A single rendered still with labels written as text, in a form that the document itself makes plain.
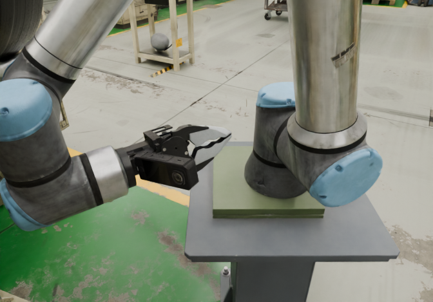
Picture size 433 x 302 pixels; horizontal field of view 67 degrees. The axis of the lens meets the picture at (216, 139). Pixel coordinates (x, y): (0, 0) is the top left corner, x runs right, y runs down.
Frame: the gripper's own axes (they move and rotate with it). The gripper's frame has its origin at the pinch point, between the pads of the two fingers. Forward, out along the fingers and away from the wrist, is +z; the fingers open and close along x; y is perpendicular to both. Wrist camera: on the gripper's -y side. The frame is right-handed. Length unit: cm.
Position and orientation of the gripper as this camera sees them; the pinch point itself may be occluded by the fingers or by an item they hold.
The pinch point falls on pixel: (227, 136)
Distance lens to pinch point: 62.3
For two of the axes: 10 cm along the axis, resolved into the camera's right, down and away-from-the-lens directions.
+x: 1.6, 9.2, 3.7
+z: 8.6, -3.1, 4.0
